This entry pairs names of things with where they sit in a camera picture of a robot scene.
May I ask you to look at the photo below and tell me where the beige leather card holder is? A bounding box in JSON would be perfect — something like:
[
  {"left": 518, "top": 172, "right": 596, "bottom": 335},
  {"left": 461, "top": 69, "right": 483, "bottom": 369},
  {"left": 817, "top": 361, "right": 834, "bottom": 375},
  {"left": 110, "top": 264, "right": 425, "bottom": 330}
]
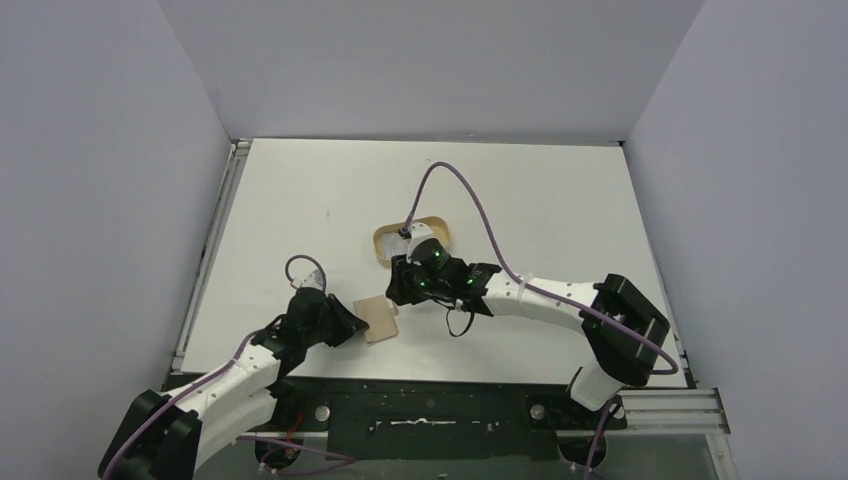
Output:
[{"left": 353, "top": 295, "right": 399, "bottom": 345}]

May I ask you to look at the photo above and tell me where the light blue ID card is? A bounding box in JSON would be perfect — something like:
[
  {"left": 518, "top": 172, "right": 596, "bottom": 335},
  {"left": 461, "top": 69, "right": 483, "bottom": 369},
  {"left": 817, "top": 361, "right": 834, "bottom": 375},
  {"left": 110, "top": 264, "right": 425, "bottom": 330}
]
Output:
[{"left": 381, "top": 236, "right": 408, "bottom": 259}]

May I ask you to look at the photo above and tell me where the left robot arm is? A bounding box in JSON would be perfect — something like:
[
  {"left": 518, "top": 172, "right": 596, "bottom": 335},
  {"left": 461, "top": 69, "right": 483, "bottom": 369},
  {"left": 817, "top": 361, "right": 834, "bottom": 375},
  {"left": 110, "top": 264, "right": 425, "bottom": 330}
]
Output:
[{"left": 97, "top": 287, "right": 369, "bottom": 479}]

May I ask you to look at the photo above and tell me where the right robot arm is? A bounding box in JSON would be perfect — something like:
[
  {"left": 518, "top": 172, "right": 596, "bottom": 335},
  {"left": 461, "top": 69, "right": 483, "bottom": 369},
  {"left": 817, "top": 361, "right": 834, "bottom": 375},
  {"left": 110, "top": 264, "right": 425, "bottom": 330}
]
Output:
[{"left": 386, "top": 239, "right": 670, "bottom": 411}]

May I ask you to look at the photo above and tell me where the beige oval tray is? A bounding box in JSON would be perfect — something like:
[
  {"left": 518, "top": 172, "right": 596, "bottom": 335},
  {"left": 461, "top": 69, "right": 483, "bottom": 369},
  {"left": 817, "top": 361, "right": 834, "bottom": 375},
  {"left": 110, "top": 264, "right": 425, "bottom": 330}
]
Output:
[{"left": 373, "top": 216, "right": 452, "bottom": 267}]

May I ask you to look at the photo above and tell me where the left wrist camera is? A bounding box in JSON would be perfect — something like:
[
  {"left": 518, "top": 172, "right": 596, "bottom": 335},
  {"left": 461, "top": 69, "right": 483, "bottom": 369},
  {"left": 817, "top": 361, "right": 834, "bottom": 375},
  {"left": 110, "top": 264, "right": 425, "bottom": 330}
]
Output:
[{"left": 291, "top": 272, "right": 326, "bottom": 292}]

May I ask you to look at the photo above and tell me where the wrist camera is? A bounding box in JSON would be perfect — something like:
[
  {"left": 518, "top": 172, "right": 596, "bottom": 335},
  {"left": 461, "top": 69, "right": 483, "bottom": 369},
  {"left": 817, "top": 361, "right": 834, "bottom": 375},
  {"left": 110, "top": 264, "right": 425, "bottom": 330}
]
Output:
[
  {"left": 398, "top": 222, "right": 436, "bottom": 260},
  {"left": 291, "top": 272, "right": 326, "bottom": 292}
]

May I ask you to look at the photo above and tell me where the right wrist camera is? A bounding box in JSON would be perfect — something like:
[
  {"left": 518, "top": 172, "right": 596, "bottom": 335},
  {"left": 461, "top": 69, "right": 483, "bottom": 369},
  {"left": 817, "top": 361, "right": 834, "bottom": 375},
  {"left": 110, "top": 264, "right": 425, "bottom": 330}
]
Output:
[{"left": 398, "top": 222, "right": 436, "bottom": 260}]

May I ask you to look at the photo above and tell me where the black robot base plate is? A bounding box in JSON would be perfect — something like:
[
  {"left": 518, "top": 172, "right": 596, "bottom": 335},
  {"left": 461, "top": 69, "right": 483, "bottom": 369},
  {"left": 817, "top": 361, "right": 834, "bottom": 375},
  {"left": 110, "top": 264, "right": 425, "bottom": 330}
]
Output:
[{"left": 252, "top": 377, "right": 627, "bottom": 461}]

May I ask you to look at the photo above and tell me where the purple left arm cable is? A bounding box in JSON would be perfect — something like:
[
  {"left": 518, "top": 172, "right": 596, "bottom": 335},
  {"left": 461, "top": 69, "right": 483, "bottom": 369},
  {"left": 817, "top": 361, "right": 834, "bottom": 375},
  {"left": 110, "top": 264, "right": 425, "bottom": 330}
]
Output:
[{"left": 99, "top": 254, "right": 362, "bottom": 480}]

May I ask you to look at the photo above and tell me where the aluminium table edge rail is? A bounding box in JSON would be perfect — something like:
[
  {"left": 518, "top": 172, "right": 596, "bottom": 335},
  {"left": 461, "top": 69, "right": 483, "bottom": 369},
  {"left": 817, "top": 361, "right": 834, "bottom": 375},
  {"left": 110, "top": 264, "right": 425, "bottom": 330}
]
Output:
[{"left": 170, "top": 139, "right": 253, "bottom": 372}]

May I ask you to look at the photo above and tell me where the aluminium front frame rail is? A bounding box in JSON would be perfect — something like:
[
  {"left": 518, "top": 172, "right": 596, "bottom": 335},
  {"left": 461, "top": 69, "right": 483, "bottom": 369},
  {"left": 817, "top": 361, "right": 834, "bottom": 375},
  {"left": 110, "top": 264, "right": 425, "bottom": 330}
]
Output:
[{"left": 621, "top": 388, "right": 738, "bottom": 479}]

